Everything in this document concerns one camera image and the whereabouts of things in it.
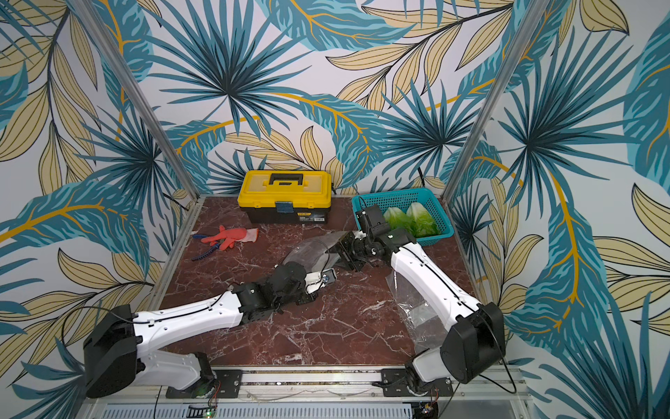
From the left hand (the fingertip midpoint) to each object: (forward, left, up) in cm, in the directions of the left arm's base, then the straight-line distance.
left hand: (314, 275), depth 79 cm
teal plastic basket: (+48, -37, -15) cm, 62 cm away
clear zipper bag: (-11, -36, -14) cm, 41 cm away
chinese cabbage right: (+27, -39, -6) cm, 48 cm away
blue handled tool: (+19, +41, -13) cm, 47 cm away
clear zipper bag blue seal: (+17, +2, -17) cm, 24 cm away
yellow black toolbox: (+32, +13, +1) cm, 35 cm away
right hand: (+4, -4, +7) cm, 9 cm away
